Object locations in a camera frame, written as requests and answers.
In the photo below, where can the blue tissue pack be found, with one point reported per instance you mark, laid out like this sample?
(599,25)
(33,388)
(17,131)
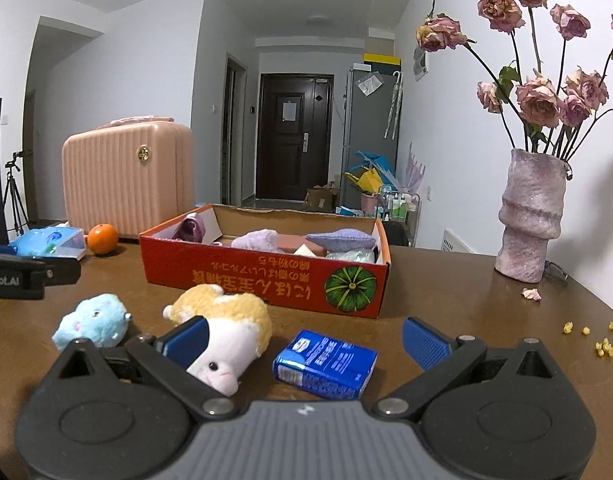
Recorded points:
(46,241)

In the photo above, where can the white folded umbrella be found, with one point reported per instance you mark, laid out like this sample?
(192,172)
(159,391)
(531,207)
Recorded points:
(394,105)

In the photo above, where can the pink ribbed suitcase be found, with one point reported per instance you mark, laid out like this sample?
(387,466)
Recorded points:
(121,185)

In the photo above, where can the scattered yellow crumbs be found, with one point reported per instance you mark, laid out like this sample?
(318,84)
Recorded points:
(567,328)

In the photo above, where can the round ceiling lamp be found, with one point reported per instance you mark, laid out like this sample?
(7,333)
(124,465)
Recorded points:
(319,19)

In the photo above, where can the blue plush toy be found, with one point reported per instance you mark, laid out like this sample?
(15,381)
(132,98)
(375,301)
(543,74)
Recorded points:
(94,317)

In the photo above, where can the white paper on door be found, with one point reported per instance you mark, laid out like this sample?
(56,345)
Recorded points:
(289,111)

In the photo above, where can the orange fruit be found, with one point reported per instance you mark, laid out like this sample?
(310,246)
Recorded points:
(103,239)

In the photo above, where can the mint green cloth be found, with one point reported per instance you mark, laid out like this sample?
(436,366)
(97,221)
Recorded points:
(351,256)

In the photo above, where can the side door frame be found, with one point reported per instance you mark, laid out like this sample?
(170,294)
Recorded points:
(229,125)

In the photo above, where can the black chair back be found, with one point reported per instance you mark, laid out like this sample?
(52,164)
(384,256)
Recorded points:
(399,235)

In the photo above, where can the pink bucket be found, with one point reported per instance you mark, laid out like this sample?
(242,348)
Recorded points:
(370,203)

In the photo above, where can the pumpkin print cardboard box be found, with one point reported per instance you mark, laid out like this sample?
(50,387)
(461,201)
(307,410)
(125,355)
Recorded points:
(246,280)

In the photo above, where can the white electrical panel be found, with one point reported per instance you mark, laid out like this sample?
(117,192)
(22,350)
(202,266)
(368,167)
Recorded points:
(421,64)

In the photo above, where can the pink textured vase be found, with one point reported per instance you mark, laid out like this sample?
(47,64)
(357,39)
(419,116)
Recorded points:
(531,210)

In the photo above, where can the metal storage cart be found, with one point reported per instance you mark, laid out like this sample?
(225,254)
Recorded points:
(401,205)

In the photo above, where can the purple knitted pad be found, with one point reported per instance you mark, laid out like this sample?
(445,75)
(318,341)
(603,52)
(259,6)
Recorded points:
(341,239)

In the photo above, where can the fallen rose petal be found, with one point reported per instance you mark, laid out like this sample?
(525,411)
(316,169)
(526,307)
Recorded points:
(531,295)

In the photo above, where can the pink satin scrunchie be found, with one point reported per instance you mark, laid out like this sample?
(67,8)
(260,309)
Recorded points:
(190,230)

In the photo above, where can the black tripod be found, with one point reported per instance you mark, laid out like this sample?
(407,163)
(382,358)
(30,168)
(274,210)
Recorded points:
(10,175)

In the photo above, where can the blue folding rack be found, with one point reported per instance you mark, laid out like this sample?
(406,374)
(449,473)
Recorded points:
(374,158)

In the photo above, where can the blue pocket tissue packet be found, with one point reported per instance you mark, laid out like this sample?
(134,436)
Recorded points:
(321,365)

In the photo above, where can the purple feather wall decoration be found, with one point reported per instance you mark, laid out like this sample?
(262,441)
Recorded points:
(415,170)

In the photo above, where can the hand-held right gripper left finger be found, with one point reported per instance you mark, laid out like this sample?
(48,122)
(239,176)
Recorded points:
(186,342)

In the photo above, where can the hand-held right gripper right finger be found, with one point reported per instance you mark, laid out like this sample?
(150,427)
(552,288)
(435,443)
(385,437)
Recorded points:
(426,345)

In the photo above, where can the brown carton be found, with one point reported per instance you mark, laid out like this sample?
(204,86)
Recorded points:
(319,200)

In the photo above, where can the black eyeglasses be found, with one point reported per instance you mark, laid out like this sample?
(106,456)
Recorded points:
(556,272)

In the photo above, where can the dark entrance door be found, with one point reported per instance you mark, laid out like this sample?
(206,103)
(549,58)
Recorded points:
(291,160)

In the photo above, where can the yellow white hamster plush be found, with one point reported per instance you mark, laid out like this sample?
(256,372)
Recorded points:
(236,320)

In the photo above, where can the grey refrigerator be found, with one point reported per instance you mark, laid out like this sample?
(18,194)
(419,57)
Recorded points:
(366,135)

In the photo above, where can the clear plastic bag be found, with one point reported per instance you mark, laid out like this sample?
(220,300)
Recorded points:
(369,85)

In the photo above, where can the yellow box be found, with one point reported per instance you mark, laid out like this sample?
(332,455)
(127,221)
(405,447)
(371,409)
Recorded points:
(381,59)

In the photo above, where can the yellow bag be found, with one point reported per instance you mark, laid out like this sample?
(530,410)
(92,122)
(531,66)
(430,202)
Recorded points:
(366,180)

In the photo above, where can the lilac fluffy pouch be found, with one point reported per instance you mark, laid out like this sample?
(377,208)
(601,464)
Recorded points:
(256,240)

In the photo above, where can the dried pink rose bouquet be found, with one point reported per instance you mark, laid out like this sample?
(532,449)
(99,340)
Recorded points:
(538,100)

